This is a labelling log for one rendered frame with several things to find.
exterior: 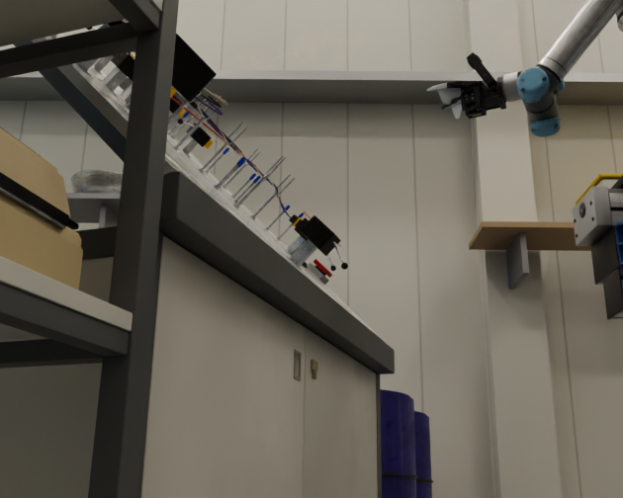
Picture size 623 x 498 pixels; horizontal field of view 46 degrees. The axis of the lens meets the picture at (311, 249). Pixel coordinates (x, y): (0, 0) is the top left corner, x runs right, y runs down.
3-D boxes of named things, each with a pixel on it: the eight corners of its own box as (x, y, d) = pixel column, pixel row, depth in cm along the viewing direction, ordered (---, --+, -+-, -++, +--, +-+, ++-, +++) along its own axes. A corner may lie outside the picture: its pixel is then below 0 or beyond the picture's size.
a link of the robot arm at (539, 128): (525, 123, 190) (521, 85, 193) (533, 141, 199) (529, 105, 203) (557, 117, 186) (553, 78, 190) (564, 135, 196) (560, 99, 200)
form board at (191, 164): (163, 177, 93) (173, 167, 93) (-136, -133, 139) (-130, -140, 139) (386, 353, 198) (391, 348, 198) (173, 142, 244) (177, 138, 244)
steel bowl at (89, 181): (142, 218, 414) (144, 197, 419) (127, 193, 381) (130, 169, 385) (79, 217, 415) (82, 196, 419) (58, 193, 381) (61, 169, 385)
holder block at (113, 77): (76, 58, 133) (104, 30, 133) (110, 89, 140) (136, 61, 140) (85, 68, 130) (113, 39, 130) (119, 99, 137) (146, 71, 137)
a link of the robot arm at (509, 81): (516, 67, 199) (521, 78, 206) (498, 71, 201) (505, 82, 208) (519, 93, 198) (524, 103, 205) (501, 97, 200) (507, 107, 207)
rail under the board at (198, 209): (395, 373, 196) (394, 349, 198) (176, 217, 90) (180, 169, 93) (374, 374, 197) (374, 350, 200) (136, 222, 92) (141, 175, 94)
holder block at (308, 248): (319, 290, 142) (355, 252, 142) (280, 250, 148) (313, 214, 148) (326, 295, 146) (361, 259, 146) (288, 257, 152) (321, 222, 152)
